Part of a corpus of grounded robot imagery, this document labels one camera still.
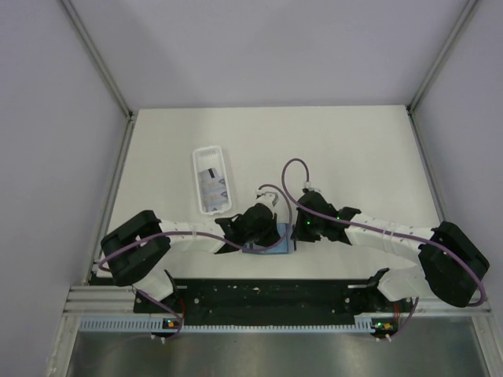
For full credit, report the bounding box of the aluminium corner post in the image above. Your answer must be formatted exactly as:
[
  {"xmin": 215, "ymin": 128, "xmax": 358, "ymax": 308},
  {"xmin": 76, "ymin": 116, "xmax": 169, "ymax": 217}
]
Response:
[
  {"xmin": 406, "ymin": 0, "xmax": 483, "ymax": 113},
  {"xmin": 58, "ymin": 0, "xmax": 137, "ymax": 119}
]

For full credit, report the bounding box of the left aluminium corner post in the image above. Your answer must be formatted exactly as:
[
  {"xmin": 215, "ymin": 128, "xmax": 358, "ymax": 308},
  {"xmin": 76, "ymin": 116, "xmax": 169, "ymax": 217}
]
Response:
[{"xmin": 58, "ymin": 0, "xmax": 137, "ymax": 119}]

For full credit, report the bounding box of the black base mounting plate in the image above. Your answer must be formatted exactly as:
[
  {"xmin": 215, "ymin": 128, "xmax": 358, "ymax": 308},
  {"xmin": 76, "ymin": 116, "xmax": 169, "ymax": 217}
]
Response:
[{"xmin": 157, "ymin": 278, "xmax": 411, "ymax": 315}]

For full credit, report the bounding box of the purple cable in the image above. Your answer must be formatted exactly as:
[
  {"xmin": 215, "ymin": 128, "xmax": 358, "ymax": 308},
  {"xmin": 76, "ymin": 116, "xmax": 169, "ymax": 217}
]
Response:
[
  {"xmin": 281, "ymin": 158, "xmax": 488, "ymax": 341},
  {"xmin": 97, "ymin": 183, "xmax": 292, "ymax": 341}
]

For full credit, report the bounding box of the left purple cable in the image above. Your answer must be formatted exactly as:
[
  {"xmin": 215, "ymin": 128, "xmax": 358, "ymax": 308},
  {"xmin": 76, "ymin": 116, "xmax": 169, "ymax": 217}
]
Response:
[{"xmin": 97, "ymin": 183, "xmax": 292, "ymax": 341}]

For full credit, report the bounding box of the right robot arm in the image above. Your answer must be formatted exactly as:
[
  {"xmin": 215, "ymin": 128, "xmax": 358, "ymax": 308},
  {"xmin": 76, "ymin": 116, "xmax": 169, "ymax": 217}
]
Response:
[{"xmin": 293, "ymin": 188, "xmax": 490, "ymax": 311}]

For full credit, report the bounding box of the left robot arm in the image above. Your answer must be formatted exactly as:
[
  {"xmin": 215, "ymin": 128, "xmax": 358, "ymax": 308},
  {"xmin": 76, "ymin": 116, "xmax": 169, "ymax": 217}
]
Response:
[{"xmin": 98, "ymin": 203, "xmax": 292, "ymax": 312}]

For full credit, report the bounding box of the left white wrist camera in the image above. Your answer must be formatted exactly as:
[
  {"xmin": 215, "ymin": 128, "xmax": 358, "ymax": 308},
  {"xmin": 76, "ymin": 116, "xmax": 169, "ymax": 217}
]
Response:
[{"xmin": 255, "ymin": 189, "xmax": 279, "ymax": 211}]

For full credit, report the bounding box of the aluminium frame rail front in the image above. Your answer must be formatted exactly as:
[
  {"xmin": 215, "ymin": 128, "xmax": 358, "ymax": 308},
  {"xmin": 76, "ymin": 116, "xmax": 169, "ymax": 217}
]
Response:
[{"xmin": 64, "ymin": 286, "xmax": 492, "ymax": 317}]

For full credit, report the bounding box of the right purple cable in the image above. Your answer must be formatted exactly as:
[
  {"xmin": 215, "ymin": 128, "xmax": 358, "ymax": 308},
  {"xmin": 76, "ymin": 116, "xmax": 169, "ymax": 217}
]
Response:
[{"xmin": 281, "ymin": 158, "xmax": 488, "ymax": 341}]

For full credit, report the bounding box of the grey slotted cable duct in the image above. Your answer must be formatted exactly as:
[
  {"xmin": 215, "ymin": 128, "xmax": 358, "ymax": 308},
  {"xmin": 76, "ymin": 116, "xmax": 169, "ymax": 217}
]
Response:
[{"xmin": 79, "ymin": 315, "xmax": 377, "ymax": 334}]

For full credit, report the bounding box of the silver VIP card middle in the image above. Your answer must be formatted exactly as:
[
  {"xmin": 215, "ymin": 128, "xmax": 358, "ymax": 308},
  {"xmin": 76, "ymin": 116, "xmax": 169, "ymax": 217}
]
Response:
[{"xmin": 198, "ymin": 168, "xmax": 226, "ymax": 190}]

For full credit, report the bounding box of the right aluminium corner post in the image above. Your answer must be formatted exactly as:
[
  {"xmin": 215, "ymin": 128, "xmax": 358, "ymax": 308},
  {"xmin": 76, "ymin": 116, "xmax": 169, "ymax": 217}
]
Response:
[{"xmin": 406, "ymin": 0, "xmax": 483, "ymax": 113}]

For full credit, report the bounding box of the silver VIP card bottom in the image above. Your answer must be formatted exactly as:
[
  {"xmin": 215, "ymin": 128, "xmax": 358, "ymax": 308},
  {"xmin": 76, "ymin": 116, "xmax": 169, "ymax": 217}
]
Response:
[{"xmin": 202, "ymin": 188, "xmax": 229, "ymax": 212}]

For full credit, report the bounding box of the blue leather card holder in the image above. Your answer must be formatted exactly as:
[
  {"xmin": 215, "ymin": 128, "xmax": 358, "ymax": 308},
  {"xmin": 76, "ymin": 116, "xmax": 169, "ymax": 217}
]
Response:
[{"xmin": 243, "ymin": 223, "xmax": 297, "ymax": 255}]

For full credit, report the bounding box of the silver vip card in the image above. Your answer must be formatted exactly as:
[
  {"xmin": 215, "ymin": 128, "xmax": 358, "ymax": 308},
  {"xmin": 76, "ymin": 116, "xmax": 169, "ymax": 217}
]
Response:
[
  {"xmin": 198, "ymin": 168, "xmax": 226, "ymax": 190},
  {"xmin": 202, "ymin": 188, "xmax": 229, "ymax": 212}
]

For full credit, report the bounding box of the white plastic basket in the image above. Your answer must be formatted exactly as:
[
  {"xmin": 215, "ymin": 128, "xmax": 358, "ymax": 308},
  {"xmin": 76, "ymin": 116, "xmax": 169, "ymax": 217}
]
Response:
[{"xmin": 192, "ymin": 145, "xmax": 232, "ymax": 215}]

